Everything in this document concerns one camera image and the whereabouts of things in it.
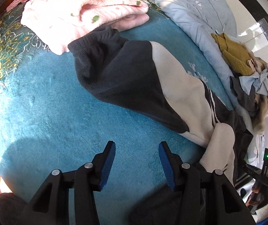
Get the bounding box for black and white fleece jacket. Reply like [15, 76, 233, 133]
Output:
[68, 26, 253, 183]

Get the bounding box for person's right hand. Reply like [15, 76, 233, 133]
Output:
[245, 182, 261, 207]

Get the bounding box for dark grey garment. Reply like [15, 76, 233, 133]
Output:
[230, 76, 259, 119]

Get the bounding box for teal floral bed blanket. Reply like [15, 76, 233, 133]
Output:
[0, 5, 235, 224]

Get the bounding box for light blue shirt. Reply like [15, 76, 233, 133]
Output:
[239, 64, 268, 99]

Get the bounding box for beige fleece garment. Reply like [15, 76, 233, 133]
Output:
[241, 44, 268, 136]

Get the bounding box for mustard knit sweater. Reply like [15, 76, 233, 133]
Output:
[211, 33, 254, 76]

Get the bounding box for light blue floral duvet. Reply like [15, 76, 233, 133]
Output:
[148, 0, 265, 168]

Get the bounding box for pink folded blanket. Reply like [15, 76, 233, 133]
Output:
[21, 0, 149, 55]

